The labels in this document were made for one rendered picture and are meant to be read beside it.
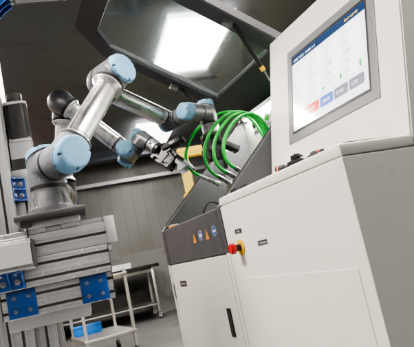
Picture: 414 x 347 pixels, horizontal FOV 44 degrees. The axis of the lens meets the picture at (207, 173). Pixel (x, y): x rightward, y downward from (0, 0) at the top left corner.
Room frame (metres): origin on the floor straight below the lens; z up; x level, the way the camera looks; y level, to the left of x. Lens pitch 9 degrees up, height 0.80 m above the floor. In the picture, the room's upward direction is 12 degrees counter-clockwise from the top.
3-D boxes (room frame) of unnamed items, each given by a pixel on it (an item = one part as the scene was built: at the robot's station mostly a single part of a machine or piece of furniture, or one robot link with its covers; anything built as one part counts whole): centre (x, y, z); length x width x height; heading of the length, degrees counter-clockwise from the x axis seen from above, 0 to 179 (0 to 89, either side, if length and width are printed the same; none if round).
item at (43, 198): (1.72, 0.54, 1.09); 0.15 x 0.15 x 0.10
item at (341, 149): (1.50, -0.26, 0.96); 0.70 x 0.22 x 0.03; 24
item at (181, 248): (2.10, 0.10, 0.87); 0.62 x 0.04 x 0.16; 24
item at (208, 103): (2.17, -0.05, 1.40); 0.09 x 0.08 x 0.11; 137
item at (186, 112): (2.11, 0.02, 1.40); 0.11 x 0.11 x 0.08; 47
